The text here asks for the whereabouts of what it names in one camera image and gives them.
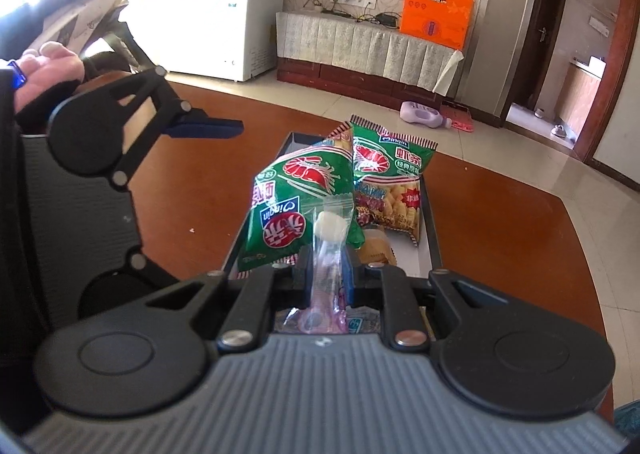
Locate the green shrimp cracker bag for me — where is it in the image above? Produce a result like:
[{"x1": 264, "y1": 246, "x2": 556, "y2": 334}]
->
[
  {"x1": 327, "y1": 115, "x2": 440, "y2": 247},
  {"x1": 236, "y1": 141, "x2": 366, "y2": 280}
]

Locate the wooden kitchen cabinet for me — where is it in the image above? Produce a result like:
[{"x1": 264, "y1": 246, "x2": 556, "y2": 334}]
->
[{"x1": 552, "y1": 57, "x2": 608, "y2": 135}]

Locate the pink mat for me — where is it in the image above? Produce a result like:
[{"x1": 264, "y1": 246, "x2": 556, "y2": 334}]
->
[{"x1": 440, "y1": 102, "x2": 476, "y2": 133}]

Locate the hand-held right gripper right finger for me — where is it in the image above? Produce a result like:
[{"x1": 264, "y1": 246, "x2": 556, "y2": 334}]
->
[{"x1": 341, "y1": 249, "x2": 511, "y2": 350}]

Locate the purple detergent bottle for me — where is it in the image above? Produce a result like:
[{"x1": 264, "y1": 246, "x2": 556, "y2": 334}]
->
[{"x1": 399, "y1": 101, "x2": 453, "y2": 127}]

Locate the person's left hand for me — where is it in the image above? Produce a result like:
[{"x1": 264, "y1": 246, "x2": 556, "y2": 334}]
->
[{"x1": 12, "y1": 42, "x2": 86, "y2": 114}]

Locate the clear biscuit bag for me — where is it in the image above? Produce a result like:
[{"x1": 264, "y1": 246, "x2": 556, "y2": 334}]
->
[{"x1": 360, "y1": 228, "x2": 398, "y2": 267}]

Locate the small clear zip bag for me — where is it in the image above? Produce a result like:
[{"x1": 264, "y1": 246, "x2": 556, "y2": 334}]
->
[{"x1": 285, "y1": 194, "x2": 357, "y2": 337}]

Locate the orange carton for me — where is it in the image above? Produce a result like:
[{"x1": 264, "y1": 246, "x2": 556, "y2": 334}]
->
[{"x1": 398, "y1": 0, "x2": 475, "y2": 52}]

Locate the dark wooden television cabinet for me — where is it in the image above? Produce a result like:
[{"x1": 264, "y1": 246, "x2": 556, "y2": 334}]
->
[{"x1": 276, "y1": 57, "x2": 451, "y2": 98}]

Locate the white and black scooter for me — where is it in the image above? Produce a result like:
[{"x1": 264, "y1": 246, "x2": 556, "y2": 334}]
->
[{"x1": 0, "y1": 0, "x2": 166, "y2": 85}]

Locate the dark wooden door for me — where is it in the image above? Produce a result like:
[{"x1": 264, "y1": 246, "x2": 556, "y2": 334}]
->
[{"x1": 515, "y1": 0, "x2": 573, "y2": 111}]

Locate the white box with grey rim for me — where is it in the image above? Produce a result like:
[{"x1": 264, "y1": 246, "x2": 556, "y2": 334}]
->
[{"x1": 222, "y1": 131, "x2": 446, "y2": 340}]

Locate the white cloth cover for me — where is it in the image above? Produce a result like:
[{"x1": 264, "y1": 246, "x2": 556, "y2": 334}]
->
[{"x1": 275, "y1": 11, "x2": 466, "y2": 98}]

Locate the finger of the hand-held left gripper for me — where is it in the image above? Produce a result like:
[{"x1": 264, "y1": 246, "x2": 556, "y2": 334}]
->
[
  {"x1": 75, "y1": 63, "x2": 245, "y2": 185},
  {"x1": 129, "y1": 247, "x2": 176, "y2": 291}
]

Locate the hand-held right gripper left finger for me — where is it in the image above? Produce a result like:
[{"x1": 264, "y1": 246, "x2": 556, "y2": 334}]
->
[{"x1": 145, "y1": 241, "x2": 316, "y2": 352}]

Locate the white chest freezer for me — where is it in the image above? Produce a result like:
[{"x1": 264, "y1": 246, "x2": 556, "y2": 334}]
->
[{"x1": 150, "y1": 0, "x2": 288, "y2": 82}]

